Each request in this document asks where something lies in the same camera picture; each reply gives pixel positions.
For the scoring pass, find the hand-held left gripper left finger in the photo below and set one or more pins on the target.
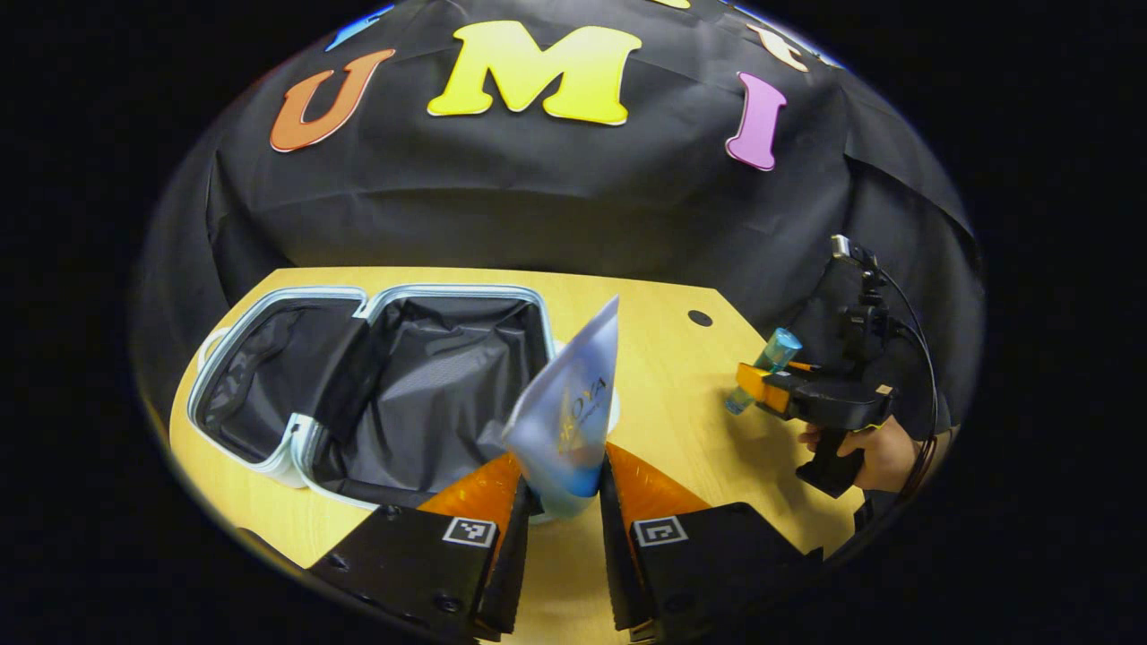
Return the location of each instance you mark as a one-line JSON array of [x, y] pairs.
[[513, 555]]

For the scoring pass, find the teal plastic bottle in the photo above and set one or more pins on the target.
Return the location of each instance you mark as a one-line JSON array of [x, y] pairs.
[[775, 349]]

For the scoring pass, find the pale blue suitcase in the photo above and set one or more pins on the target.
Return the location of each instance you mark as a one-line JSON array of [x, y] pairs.
[[430, 385]]

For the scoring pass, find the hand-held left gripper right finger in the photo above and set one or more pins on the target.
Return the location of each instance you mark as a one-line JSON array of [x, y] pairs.
[[614, 555]]

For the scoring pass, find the black backdrop cloth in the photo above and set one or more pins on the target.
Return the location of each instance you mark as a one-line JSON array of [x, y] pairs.
[[538, 197]]

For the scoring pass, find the pale blue squeeze tube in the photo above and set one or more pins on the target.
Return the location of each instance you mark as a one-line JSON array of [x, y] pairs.
[[569, 421]]

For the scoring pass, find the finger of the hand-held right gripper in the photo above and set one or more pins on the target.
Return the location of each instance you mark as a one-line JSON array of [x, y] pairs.
[[802, 366], [760, 387]]

